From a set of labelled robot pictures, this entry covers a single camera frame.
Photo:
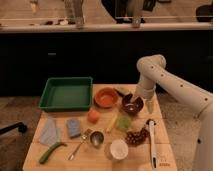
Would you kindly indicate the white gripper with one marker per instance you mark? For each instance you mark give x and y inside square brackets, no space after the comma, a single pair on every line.
[146,93]

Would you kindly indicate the dark brown bowl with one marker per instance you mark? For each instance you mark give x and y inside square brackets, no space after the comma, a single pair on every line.
[132,107]

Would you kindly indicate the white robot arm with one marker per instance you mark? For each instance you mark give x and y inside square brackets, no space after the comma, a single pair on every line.
[152,72]

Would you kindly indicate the green plastic cup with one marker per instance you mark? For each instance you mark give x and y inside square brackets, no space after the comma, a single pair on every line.
[123,123]

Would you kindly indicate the bunch of dark grapes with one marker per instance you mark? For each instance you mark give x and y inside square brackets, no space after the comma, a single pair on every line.
[136,138]

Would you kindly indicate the orange bowl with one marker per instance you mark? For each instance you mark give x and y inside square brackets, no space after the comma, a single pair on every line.
[106,97]

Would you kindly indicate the white cup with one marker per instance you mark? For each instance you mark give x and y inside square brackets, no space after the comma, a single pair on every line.
[117,150]

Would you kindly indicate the orange fruit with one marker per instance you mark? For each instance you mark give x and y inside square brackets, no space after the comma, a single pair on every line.
[93,116]

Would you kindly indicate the metal measuring cup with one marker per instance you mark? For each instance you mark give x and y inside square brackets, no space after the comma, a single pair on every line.
[95,139]

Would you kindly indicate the blue sponge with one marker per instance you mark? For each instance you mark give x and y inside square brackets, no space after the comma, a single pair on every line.
[73,126]

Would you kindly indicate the green plastic tray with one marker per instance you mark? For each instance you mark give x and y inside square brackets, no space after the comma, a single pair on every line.
[65,94]

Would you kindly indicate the metal spoon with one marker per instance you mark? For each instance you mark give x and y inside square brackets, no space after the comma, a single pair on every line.
[73,154]

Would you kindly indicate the light blue cloth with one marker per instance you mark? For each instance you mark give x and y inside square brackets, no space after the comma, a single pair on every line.
[50,133]

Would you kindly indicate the green cucumber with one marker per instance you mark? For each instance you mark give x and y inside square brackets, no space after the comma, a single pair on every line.
[51,149]

